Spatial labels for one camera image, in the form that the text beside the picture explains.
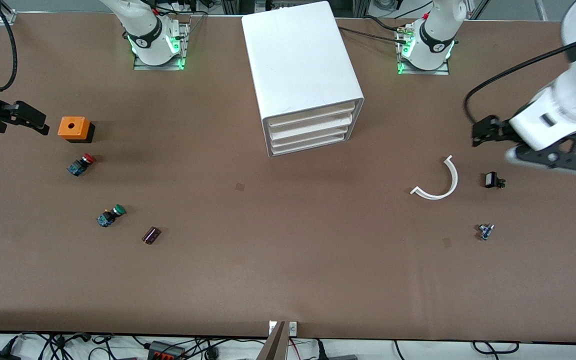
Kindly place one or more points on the small blue potentiometer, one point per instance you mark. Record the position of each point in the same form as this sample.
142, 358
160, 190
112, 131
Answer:
486, 232

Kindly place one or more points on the orange button enclosure box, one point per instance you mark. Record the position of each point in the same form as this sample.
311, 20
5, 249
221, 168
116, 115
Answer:
72, 127

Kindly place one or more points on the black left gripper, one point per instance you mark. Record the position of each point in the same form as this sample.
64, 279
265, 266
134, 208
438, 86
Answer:
504, 128

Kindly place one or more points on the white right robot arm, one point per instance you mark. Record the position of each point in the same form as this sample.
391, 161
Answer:
145, 30

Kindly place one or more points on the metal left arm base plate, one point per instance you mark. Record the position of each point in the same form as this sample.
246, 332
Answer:
424, 72

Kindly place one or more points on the aluminium corner profile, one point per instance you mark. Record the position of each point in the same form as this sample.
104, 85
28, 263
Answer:
7, 15

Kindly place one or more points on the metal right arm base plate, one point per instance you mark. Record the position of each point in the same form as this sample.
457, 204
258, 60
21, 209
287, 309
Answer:
183, 50

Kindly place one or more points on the white drawer cabinet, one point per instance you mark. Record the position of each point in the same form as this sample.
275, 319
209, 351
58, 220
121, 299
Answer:
298, 60

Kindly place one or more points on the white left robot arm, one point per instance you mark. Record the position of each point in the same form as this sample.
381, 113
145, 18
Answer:
558, 115

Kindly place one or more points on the white plastic drawer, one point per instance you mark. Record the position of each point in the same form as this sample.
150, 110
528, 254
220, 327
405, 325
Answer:
313, 114
313, 134
313, 143
313, 125

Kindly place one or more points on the black plug adapter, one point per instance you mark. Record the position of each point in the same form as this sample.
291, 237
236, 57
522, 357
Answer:
0, 356

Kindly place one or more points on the small black rocker switch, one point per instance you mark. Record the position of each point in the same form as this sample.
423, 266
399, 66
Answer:
492, 179

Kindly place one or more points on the brown upright post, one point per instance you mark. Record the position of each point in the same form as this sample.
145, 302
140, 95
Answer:
273, 347

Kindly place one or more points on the white curved plastic strip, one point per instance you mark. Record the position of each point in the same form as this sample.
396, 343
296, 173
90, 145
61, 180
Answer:
453, 176

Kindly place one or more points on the red push button switch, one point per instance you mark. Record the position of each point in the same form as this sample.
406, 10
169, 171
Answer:
80, 165

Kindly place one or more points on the green push button switch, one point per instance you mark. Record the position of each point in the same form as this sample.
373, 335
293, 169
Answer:
110, 216

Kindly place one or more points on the small white bracket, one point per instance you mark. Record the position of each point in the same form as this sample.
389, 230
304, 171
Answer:
293, 328
272, 327

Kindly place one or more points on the black power strip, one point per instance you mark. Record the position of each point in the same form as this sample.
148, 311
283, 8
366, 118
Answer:
165, 351

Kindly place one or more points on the maroon cylindrical capacitor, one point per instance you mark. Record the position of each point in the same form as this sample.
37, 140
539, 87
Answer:
151, 235

